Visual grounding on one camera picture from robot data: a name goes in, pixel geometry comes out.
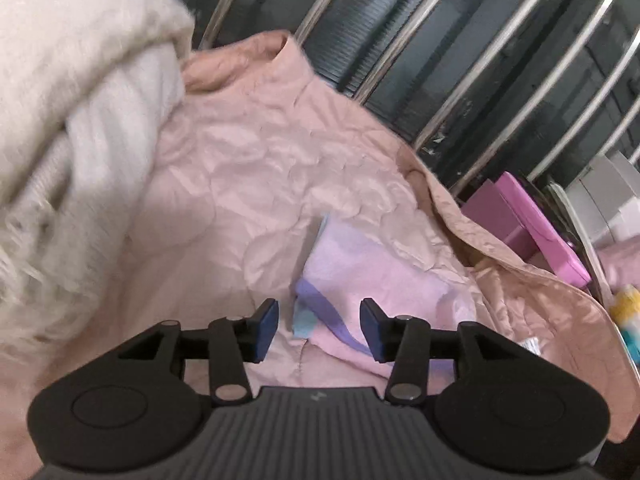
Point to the cream fuzzy sweater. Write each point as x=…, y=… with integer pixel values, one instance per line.
x=85, y=125

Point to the pink quilted jacket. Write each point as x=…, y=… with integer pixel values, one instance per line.
x=240, y=170

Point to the white box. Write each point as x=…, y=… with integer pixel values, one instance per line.
x=605, y=195

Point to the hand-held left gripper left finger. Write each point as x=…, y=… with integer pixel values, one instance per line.
x=267, y=332

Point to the pink garment with purple trim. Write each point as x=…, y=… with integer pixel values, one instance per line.
x=380, y=280

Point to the yellow toy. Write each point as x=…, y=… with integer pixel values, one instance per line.
x=627, y=320

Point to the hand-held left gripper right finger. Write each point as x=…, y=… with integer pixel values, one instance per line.
x=372, y=335

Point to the metal window bars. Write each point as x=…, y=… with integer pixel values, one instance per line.
x=450, y=45

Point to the pink box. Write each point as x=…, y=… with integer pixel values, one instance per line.
x=530, y=225

